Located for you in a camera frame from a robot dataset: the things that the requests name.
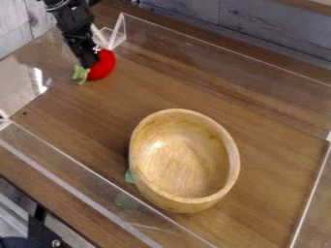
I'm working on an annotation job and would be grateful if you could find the clear acrylic barrier wall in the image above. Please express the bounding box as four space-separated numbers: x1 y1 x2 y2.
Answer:
0 14 331 248

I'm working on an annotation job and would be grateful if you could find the wooden bowl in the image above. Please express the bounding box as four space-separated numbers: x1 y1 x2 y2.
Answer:
130 108 240 213

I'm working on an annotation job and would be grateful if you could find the black clamp with screw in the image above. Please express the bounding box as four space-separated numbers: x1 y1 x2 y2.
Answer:
27 216 72 248

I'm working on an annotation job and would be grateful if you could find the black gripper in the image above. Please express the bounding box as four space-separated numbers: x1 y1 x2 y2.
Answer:
51 2 100 69

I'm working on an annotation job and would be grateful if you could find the red plush strawberry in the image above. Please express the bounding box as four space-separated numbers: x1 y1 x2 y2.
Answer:
72 48 116 85

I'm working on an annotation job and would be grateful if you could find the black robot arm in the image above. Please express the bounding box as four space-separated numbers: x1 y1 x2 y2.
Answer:
41 0 100 69

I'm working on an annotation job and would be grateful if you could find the green object behind bowl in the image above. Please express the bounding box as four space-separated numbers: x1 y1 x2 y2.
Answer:
126 170 136 185

